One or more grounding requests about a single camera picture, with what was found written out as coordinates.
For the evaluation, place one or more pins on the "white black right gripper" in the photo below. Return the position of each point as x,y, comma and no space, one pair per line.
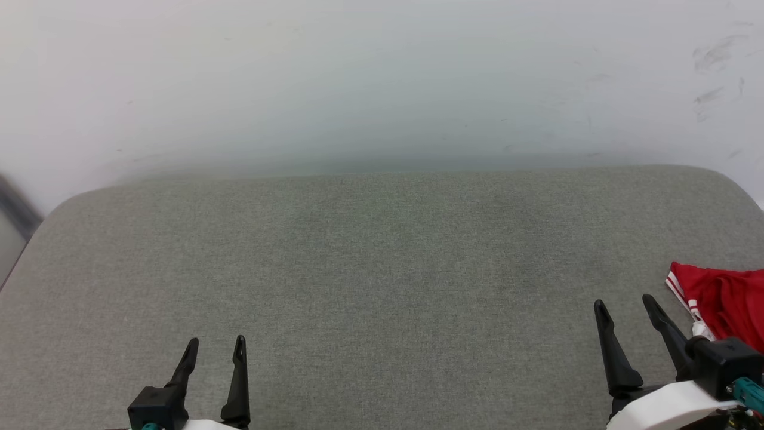
668,406

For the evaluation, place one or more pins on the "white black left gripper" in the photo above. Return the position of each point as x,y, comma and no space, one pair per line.
158,409

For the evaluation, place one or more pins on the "red basketball jersey garment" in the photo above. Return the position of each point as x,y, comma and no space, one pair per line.
728,301

